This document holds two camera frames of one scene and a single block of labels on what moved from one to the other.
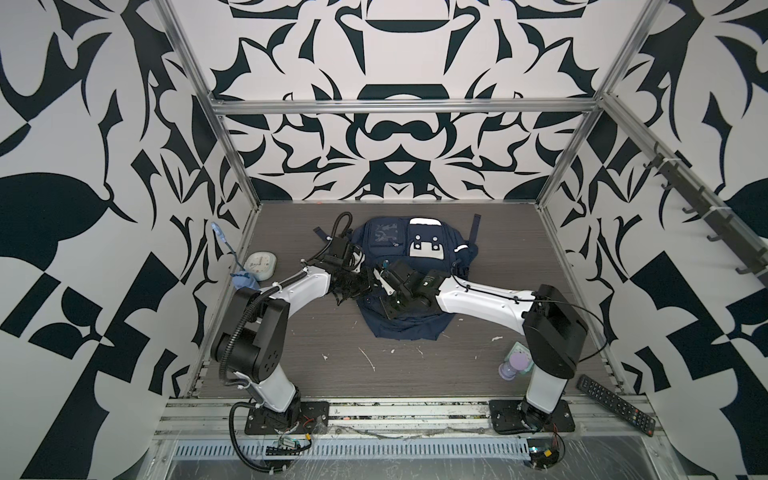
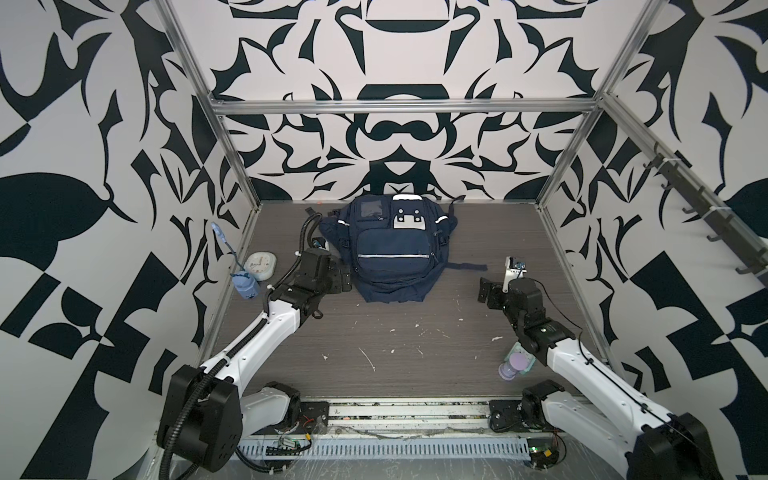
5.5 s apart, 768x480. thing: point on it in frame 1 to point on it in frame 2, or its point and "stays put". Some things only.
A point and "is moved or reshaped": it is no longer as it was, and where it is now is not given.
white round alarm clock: x=261 y=264 stays put
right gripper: x=389 y=311 to x=496 y=292
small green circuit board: x=544 y=452 stays put
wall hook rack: x=751 y=256 stays put
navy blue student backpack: x=431 y=242 is moved or reshaped
